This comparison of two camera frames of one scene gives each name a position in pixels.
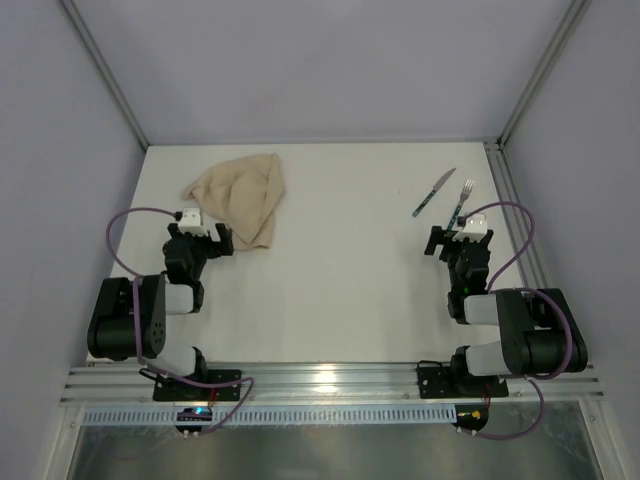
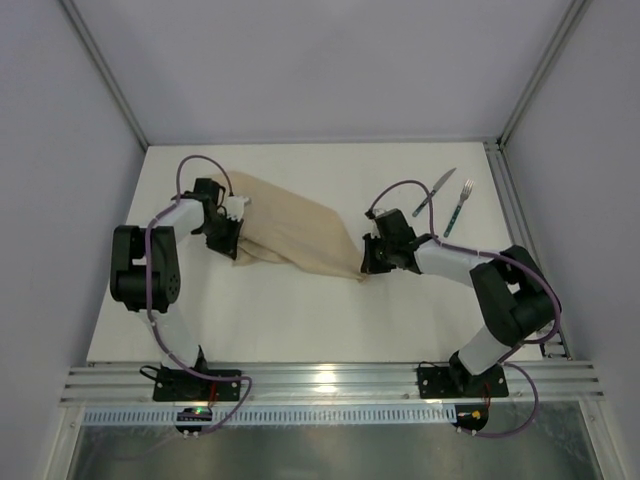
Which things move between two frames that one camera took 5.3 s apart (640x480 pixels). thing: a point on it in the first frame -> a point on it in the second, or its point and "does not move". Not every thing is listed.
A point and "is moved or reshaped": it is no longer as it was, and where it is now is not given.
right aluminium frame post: x=570 y=25 does not move
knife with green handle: x=436 y=186 does not move
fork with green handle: x=464 y=196 does not move
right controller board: x=471 y=416 does not move
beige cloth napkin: x=244 y=194 is moved or reshaped
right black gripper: x=459 y=245 -> x=373 y=257
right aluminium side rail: x=519 y=231 does not move
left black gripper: x=201 y=240 -> x=226 y=238
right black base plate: x=435 y=381 does not move
